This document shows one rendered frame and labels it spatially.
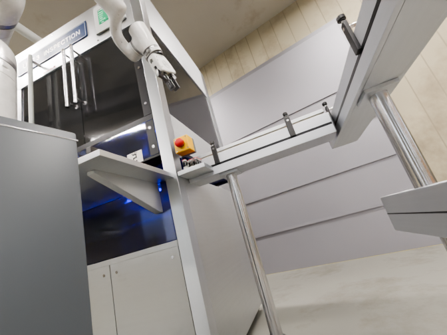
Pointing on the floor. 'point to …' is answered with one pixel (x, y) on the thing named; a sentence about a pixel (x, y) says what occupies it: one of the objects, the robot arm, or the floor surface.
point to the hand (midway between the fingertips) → (173, 86)
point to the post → (178, 197)
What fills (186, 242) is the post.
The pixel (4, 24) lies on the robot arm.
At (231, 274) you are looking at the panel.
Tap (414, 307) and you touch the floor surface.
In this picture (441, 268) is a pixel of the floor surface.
